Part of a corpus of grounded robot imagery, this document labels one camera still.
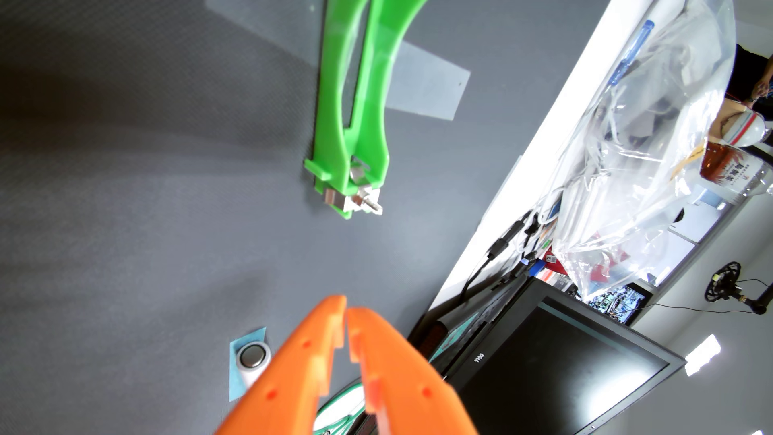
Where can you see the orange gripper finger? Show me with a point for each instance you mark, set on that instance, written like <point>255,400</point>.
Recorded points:
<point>284,386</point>
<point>404,392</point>

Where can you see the white cylindrical battery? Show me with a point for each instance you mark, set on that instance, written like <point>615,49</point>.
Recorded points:
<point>252,357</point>

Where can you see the green battery holder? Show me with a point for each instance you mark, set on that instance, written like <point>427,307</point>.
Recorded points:
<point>368,121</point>

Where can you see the light blue tape patch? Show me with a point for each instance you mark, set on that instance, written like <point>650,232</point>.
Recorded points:
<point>238,386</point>

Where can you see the teal sticker with red mark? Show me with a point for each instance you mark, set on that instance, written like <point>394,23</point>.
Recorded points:
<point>452,341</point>

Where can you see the black Dell laptop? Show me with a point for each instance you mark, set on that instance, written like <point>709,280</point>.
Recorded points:
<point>543,374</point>

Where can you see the small colourful screen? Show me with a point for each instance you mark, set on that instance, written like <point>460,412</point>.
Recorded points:
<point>619,302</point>

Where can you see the dark grey mat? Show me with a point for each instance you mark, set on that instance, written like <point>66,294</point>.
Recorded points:
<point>121,181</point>

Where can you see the grey tape strip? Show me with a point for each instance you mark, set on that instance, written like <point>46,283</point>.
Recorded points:
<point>426,84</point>

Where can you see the clear plastic bag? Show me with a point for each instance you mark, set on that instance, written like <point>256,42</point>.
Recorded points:
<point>634,151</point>

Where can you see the small black fan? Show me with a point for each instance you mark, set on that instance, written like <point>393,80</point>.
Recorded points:
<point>724,283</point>

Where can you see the brown tea bottle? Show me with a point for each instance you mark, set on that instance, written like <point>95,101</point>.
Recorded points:
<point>724,166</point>

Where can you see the white red-striped cup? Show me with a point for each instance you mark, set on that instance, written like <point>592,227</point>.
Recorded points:
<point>746,128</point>

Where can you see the person in black shirt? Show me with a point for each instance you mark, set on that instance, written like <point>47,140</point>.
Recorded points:
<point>746,72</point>

